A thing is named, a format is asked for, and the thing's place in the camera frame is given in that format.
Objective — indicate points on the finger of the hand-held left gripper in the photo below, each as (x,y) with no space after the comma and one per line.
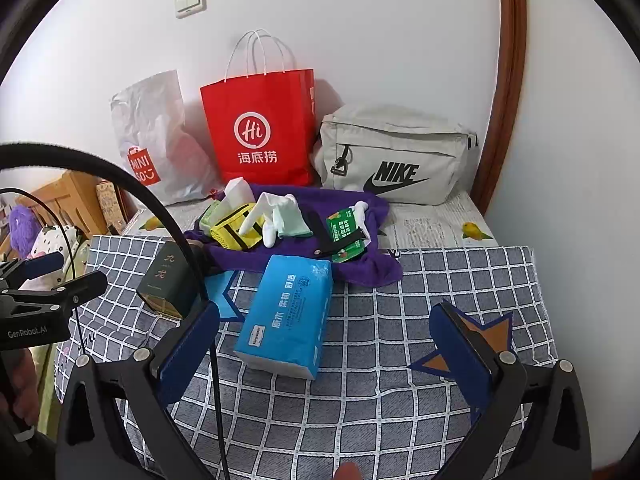
(45,263)
(82,285)

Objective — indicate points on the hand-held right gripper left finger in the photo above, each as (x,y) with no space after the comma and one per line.
(192,345)

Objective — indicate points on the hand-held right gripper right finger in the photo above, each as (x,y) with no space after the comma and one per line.
(457,352)

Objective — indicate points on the yellow black pouch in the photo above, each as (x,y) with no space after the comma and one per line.
(232,230)

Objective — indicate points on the purple towel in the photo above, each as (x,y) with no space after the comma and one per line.
(370,265)

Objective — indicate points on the green tissue packet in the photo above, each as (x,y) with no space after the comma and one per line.
(210,215)

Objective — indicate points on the green wet wipe packet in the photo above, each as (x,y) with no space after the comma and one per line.
(341,222)

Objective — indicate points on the person's left hand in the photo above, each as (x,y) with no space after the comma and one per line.
(22,380)

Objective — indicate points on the person's right hand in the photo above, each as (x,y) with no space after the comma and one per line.
(348,471)

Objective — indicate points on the white dotted fabric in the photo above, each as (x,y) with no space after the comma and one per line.
(52,245)

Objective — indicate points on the purple plush toy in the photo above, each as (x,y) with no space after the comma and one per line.
(24,227)

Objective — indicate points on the pale green bedsheet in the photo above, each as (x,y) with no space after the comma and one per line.
(47,395)

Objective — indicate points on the wooden furniture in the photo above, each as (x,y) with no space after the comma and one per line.
(70,195)

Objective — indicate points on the dark green box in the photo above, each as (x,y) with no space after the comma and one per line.
(167,275)

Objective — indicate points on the grey checked blanket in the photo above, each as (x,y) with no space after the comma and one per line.
(390,410)

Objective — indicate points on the blue tissue pack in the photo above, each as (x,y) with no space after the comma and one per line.
(287,310)

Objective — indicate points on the white plastic bag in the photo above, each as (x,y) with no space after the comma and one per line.
(160,135)

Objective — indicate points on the beige waist bag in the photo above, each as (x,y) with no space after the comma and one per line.
(395,145)

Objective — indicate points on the red paper bag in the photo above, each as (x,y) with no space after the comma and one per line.
(260,130)

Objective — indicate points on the small picture frame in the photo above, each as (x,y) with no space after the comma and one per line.
(111,205)

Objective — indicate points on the brown wooden door frame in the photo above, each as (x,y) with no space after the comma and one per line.
(510,85)

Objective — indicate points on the white light switch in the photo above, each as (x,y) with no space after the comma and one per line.
(190,0)

